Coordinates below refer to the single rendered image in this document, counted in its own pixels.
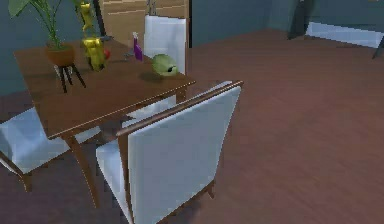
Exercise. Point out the white cushioned wooden chair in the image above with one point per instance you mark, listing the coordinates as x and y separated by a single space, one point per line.
165 38
173 146
26 140

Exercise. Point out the purple spray bottle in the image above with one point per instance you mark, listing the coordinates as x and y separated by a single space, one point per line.
137 50

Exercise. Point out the brown wooden dining table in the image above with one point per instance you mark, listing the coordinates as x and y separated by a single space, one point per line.
100 90

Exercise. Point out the red apple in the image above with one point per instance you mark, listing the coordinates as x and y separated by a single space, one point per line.
107 54

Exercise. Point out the light wooden door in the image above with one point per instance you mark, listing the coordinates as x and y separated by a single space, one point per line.
126 20

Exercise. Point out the yellow statue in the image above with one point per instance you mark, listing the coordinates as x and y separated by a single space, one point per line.
94 50

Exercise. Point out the green house plant brown pot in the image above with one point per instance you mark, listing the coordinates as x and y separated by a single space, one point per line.
59 50

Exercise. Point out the white bench seat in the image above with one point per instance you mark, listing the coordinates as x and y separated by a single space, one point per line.
343 33

